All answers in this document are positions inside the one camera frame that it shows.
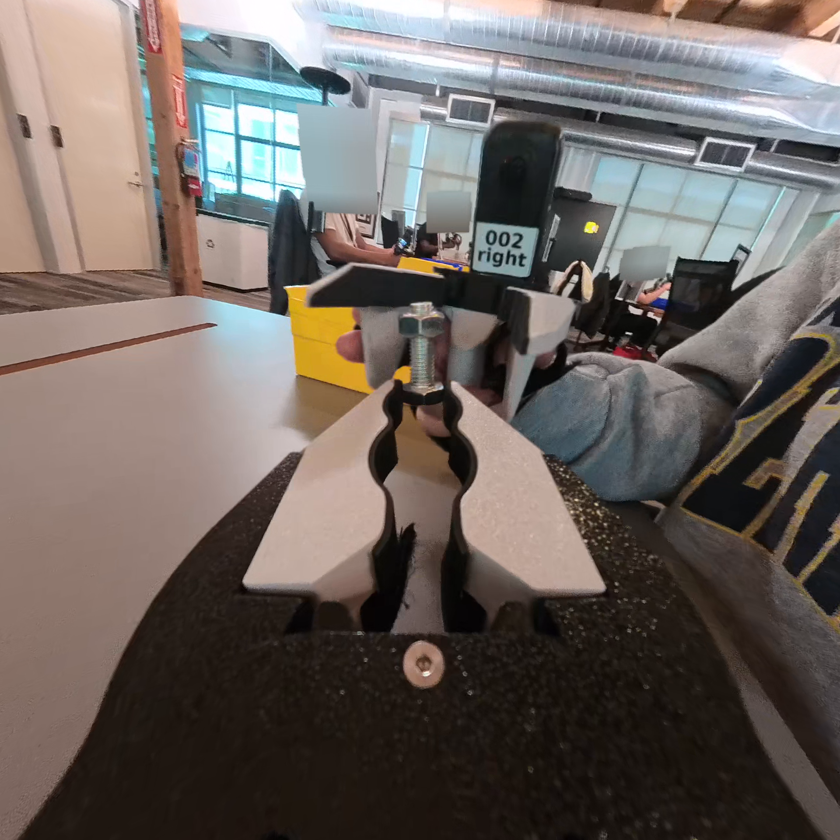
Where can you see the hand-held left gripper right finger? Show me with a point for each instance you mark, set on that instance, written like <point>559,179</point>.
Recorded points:
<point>518,518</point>

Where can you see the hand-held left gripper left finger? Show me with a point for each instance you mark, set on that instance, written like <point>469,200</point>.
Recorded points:
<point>315,518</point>

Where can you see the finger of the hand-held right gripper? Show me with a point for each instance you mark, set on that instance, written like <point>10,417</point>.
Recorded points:
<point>544,321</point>
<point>380,285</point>

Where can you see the silver hex bolt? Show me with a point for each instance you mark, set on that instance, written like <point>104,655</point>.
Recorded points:
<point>420,358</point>

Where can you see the silver hex nut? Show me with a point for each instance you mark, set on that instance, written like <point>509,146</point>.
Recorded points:
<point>423,396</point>

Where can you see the person's right hand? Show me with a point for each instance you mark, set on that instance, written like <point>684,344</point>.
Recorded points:
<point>349,344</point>

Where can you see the beige bag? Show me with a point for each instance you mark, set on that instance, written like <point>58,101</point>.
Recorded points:
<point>579,279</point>

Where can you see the yellow plastic bin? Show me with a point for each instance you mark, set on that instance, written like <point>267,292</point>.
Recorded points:
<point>328,341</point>

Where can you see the black panel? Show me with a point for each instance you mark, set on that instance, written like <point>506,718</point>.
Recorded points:
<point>584,249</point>

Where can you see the chair with dark jacket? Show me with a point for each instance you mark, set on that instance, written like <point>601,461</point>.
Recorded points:
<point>292,256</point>

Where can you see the white air vent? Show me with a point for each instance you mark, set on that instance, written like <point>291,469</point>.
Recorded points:
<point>470,109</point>
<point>725,155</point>

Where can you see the white cabinet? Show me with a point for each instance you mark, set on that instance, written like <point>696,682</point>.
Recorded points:
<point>233,253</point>

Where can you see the black office chair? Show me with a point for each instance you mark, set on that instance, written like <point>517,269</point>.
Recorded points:
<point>699,295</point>

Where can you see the black round disc on pole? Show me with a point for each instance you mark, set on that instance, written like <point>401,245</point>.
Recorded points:
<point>325,77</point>

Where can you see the red fire extinguisher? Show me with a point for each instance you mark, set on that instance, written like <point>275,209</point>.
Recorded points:
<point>190,170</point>

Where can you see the person's grey printed sweatshirt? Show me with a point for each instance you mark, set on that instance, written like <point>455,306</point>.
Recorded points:
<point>774,459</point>

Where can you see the short red sign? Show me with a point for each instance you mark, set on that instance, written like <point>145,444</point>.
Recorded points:
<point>180,102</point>

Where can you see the white door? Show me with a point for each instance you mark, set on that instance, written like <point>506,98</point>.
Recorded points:
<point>19,197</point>
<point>98,164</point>

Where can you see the long red sign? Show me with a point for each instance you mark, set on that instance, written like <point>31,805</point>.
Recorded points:
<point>152,26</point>

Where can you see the grey metal duct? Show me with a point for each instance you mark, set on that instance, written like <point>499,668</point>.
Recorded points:
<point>656,141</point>

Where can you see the wooden post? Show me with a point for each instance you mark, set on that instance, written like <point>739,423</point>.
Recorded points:
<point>174,216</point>

